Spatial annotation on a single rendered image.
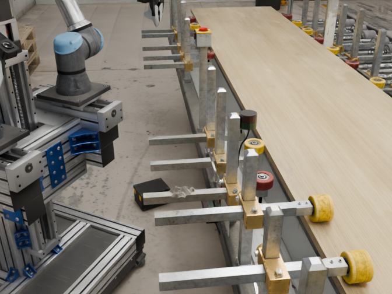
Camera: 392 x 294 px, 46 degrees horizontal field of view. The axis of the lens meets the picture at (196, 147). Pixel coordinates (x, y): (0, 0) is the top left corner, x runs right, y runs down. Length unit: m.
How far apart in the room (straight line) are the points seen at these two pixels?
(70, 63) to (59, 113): 0.24
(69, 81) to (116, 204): 1.29
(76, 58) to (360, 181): 1.19
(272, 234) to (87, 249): 1.43
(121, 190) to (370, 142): 1.82
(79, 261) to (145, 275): 0.38
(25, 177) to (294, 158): 0.96
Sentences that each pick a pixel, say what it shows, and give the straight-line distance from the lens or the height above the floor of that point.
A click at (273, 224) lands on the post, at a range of 1.11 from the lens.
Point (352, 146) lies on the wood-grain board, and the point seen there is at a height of 0.90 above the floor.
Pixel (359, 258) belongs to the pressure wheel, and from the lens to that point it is 1.22.
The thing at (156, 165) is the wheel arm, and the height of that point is 0.84.
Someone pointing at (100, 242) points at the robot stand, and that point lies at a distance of 2.44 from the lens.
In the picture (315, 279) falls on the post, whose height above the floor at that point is 1.14.
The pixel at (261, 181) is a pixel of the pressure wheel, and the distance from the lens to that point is 1.58.
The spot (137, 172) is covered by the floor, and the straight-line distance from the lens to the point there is 3.38.
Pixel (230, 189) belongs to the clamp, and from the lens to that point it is 1.59.
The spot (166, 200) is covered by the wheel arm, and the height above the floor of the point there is 0.84.
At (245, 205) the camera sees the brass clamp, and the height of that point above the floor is 0.97.
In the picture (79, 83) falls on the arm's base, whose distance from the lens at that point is 1.97.
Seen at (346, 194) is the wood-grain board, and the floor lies 0.90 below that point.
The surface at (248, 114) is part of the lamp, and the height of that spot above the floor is 1.13.
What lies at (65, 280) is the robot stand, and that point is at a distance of 2.28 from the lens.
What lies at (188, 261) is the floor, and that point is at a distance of 2.60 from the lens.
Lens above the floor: 1.75
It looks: 28 degrees down
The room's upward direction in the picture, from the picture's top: straight up
